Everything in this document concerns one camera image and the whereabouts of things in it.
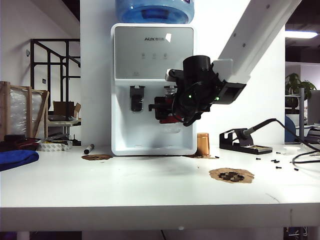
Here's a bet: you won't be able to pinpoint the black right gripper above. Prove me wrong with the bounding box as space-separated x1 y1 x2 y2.
148 55 226 127

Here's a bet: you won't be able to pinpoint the glass bottle with red belts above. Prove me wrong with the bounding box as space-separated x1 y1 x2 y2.
158 86 182 135

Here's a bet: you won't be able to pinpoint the white water dispenser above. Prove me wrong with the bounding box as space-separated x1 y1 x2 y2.
110 23 198 156

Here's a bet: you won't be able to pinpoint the blue water jug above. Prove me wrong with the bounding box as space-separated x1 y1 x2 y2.
115 0 196 25

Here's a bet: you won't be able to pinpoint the copper cylindrical can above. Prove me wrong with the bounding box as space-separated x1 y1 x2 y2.
197 132 210 156

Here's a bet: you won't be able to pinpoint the white backdrop board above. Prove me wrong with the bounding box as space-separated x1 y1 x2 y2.
80 0 286 147

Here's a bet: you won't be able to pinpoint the brown stain patch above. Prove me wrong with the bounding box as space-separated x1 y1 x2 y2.
81 154 113 161

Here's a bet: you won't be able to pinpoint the brown patch with black bits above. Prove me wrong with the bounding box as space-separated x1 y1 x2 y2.
209 167 256 185

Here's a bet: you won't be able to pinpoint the black soldering iron stand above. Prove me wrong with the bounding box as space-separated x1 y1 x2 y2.
219 128 274 155

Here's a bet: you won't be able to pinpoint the cardboard box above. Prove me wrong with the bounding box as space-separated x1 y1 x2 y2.
52 100 82 118

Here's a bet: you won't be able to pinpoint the black soldering iron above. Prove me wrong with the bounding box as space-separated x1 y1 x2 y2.
239 118 282 139

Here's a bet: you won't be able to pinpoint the white tape roll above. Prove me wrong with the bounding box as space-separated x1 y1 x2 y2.
37 141 74 152

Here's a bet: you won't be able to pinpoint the blue chair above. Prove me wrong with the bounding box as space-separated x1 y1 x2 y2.
284 116 297 144

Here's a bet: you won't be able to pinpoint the black stair railing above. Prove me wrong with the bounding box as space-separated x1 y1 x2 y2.
30 38 82 103

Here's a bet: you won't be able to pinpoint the green potted plant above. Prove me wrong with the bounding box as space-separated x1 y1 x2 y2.
285 73 318 97

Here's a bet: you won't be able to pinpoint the grey metal pole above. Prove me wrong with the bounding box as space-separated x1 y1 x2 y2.
299 87 305 144

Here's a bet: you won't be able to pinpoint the black flat case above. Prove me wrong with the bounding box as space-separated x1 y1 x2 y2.
4 134 27 143

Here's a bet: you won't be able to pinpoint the blue cloth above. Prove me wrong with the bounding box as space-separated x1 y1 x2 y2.
0 149 40 172

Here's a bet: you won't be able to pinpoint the grey monitor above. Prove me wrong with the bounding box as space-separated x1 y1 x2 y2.
307 89 320 126

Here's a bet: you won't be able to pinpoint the wooden crate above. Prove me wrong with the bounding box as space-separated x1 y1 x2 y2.
0 81 50 141

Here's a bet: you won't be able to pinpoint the ceiling light panel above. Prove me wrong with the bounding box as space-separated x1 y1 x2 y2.
284 31 318 39

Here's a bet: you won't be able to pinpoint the red handled scissors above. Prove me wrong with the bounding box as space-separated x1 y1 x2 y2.
13 134 71 150

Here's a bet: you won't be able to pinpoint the black soldering iron cable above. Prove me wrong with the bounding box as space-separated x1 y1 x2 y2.
276 118 320 165

